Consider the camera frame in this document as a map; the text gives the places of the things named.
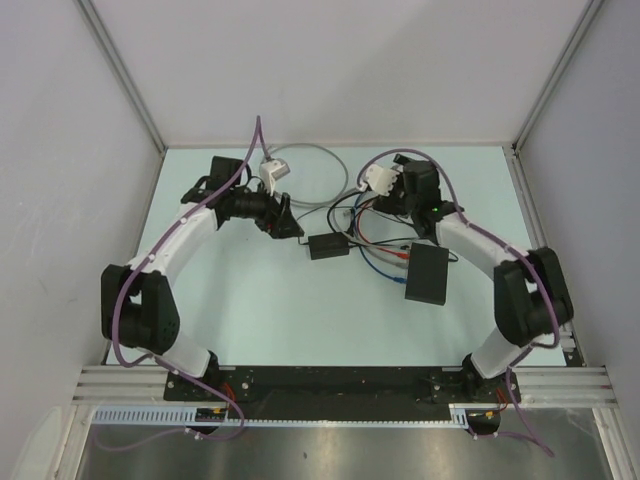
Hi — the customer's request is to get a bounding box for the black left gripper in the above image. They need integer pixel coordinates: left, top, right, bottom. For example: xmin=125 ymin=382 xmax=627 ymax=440
xmin=230 ymin=177 xmax=303 ymax=240

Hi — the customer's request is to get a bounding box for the small black adapter box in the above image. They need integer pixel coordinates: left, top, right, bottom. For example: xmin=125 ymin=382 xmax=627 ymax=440
xmin=308 ymin=232 xmax=350 ymax=260

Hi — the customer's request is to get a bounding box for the black ethernet cable teal plug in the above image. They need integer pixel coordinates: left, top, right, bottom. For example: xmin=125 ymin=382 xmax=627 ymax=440
xmin=326 ymin=194 xmax=459 ymax=264

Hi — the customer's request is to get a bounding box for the black Mercury network switch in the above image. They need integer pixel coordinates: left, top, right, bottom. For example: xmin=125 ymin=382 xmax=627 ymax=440
xmin=404 ymin=243 xmax=449 ymax=306

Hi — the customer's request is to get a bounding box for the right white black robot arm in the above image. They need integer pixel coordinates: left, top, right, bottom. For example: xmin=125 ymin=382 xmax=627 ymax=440
xmin=359 ymin=154 xmax=574 ymax=401

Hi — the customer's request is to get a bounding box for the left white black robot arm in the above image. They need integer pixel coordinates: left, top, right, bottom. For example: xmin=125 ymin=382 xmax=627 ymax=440
xmin=101 ymin=156 xmax=304 ymax=400

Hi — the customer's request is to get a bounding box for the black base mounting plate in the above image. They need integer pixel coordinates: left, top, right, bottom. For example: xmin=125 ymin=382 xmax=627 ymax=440
xmin=163 ymin=366 xmax=521 ymax=425

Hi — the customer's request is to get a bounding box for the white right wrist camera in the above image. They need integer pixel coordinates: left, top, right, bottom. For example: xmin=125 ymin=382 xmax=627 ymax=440
xmin=357 ymin=164 xmax=400 ymax=197

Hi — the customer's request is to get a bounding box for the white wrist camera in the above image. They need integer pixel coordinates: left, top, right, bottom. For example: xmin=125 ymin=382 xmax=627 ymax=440
xmin=357 ymin=164 xmax=400 ymax=197
xmin=259 ymin=158 xmax=290 ymax=196

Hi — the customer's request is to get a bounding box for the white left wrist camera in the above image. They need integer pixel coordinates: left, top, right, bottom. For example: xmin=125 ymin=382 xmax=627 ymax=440
xmin=259 ymin=158 xmax=290 ymax=196

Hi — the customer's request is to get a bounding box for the thin black power cord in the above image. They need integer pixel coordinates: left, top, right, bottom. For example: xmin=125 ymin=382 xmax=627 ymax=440
xmin=297 ymin=194 xmax=396 ymax=247

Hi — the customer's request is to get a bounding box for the red ethernet cable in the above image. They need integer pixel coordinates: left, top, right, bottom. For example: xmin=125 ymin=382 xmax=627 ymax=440
xmin=354 ymin=204 xmax=412 ymax=262

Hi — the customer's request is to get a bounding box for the long grey ethernet cable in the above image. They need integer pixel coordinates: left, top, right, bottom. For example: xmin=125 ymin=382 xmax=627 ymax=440
xmin=264 ymin=143 xmax=381 ymax=221

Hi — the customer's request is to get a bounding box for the blue ethernet cable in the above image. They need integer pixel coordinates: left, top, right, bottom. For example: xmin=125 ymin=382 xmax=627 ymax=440
xmin=349 ymin=194 xmax=411 ymax=286

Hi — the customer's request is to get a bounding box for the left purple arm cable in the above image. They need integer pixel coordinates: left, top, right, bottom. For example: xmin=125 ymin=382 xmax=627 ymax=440
xmin=93 ymin=115 xmax=266 ymax=450

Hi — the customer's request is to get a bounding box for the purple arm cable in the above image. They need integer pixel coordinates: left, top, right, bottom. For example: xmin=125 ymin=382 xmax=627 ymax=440
xmin=355 ymin=148 xmax=561 ymax=457
xmin=93 ymin=115 xmax=266 ymax=450

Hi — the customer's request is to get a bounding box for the white slotted cable duct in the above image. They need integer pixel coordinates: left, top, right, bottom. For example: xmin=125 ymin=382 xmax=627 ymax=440
xmin=93 ymin=403 xmax=468 ymax=428

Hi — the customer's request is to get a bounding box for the aluminium front frame rail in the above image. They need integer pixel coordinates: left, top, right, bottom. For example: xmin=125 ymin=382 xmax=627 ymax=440
xmin=72 ymin=366 xmax=618 ymax=409

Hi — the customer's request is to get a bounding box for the right aluminium corner post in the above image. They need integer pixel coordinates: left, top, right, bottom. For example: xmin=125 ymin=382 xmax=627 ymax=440
xmin=511 ymin=0 xmax=608 ymax=155

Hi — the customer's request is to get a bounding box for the aluminium corner post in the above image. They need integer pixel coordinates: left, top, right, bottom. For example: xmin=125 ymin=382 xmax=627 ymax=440
xmin=74 ymin=0 xmax=167 ymax=157
xmin=511 ymin=0 xmax=608 ymax=155

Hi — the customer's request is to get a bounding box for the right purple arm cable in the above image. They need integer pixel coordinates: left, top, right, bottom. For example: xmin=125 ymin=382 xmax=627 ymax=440
xmin=355 ymin=148 xmax=561 ymax=457

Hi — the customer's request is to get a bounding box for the left aluminium corner post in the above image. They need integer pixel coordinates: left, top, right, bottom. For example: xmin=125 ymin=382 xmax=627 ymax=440
xmin=74 ymin=0 xmax=167 ymax=157

